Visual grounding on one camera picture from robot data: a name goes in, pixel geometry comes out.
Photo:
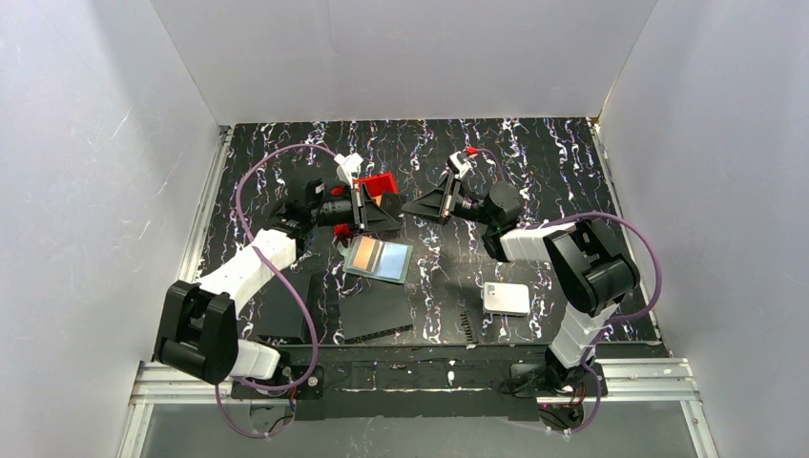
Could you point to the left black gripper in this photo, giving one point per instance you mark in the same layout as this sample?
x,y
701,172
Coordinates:
x,y
360,207

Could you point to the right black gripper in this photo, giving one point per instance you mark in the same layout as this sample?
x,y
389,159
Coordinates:
x,y
448,201

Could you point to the red plastic bin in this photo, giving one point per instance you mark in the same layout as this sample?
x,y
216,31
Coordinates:
x,y
373,187

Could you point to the orange card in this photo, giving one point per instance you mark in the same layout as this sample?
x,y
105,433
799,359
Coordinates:
x,y
365,254

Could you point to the mint green card holder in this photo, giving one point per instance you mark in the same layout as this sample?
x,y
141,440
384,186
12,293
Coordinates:
x,y
392,264

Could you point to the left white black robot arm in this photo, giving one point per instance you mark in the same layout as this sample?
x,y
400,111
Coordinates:
x,y
198,331

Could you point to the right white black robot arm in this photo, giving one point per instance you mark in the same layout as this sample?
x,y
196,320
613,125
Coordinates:
x,y
592,267

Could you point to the black flat plate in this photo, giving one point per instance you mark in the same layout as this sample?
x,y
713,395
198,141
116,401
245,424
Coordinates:
x,y
375,313

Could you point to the white flat box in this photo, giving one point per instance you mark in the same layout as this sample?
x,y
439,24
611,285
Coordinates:
x,y
511,299

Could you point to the small black comb strip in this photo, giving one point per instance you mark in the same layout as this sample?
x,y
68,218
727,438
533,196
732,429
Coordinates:
x,y
468,330

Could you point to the black rectangular block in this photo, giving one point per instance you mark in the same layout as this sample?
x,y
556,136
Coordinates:
x,y
278,316

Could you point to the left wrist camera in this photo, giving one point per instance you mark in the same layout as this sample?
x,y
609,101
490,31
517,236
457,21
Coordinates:
x,y
348,167

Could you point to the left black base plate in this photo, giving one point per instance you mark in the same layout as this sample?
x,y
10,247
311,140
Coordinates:
x,y
311,388

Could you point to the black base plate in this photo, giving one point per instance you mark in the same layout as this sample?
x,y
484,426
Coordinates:
x,y
311,388
537,380

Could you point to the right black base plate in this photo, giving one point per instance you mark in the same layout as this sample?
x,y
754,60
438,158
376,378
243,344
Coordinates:
x,y
537,380

